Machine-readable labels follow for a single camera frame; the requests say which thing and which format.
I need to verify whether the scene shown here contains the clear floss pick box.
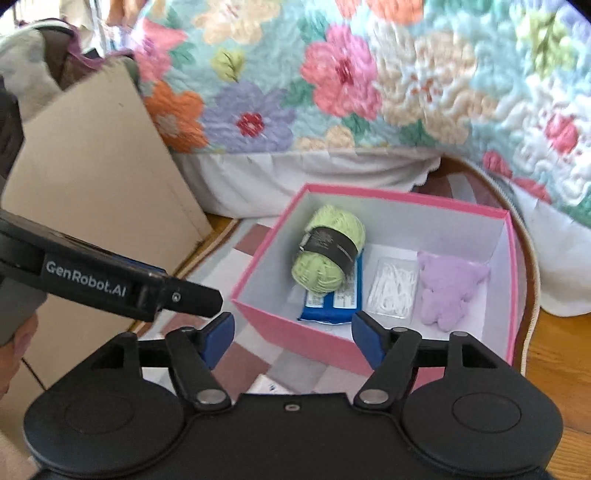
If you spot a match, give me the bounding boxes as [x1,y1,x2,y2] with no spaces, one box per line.
[366,257,419,320]

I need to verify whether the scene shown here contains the floral quilt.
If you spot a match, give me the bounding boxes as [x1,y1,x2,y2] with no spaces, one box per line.
[124,0,591,227]

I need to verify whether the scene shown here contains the blue wipes packet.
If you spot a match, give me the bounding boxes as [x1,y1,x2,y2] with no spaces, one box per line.
[296,249,365,326]

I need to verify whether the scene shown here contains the person's left hand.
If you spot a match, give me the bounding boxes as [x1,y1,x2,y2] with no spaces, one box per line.
[0,316,40,402]

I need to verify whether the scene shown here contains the grey white cloth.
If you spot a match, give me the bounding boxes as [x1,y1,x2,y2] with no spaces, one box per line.
[0,28,70,123]

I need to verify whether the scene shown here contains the checkered cartoon rug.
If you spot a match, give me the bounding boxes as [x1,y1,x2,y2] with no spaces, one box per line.
[129,157,541,398]

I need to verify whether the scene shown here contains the beige board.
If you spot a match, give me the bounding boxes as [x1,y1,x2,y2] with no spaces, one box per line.
[0,58,213,391]

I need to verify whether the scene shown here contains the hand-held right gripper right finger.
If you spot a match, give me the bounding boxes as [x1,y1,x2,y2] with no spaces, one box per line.
[352,311,509,409]

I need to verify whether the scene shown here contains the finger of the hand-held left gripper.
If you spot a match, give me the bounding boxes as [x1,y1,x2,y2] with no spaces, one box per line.
[137,271,224,320]

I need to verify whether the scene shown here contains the green yarn ball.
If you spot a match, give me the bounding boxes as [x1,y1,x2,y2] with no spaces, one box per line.
[291,205,366,294]

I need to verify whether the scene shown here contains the pink cardboard box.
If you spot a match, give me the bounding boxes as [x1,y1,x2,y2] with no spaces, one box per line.
[231,183,517,378]

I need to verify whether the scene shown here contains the purple plush toy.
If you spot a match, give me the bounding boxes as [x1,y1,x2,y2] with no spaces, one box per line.
[417,250,490,332]

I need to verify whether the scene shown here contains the white wipes packet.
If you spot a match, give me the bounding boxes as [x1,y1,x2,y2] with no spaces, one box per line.
[249,374,295,396]

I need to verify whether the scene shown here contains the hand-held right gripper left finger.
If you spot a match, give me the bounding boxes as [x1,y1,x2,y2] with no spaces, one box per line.
[90,312,235,412]

